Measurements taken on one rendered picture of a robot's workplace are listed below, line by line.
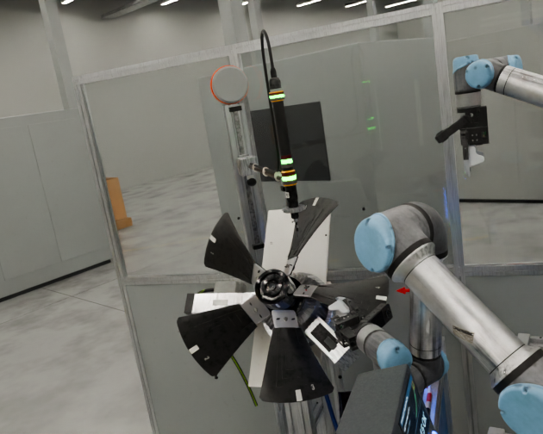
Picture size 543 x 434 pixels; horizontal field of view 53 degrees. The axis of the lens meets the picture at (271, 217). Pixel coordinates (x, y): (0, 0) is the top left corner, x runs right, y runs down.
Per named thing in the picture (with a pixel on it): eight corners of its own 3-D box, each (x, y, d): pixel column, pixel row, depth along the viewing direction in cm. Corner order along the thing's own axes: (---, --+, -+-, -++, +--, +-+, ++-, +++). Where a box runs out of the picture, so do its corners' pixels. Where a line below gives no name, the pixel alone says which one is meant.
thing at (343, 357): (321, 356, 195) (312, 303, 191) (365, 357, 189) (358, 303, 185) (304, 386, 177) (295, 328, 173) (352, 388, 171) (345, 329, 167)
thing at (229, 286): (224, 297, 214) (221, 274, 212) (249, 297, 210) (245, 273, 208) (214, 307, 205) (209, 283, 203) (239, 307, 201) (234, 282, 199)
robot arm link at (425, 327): (421, 188, 131) (420, 364, 147) (390, 199, 125) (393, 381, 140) (464, 195, 123) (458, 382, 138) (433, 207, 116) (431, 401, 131)
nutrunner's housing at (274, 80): (287, 218, 172) (265, 70, 162) (299, 215, 173) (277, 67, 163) (290, 220, 169) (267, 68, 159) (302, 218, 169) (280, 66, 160)
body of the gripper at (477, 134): (489, 145, 166) (486, 105, 163) (459, 149, 169) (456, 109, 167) (489, 142, 173) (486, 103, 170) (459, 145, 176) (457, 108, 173)
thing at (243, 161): (238, 176, 233) (234, 156, 231) (253, 172, 235) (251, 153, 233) (243, 178, 223) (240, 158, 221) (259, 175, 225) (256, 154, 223)
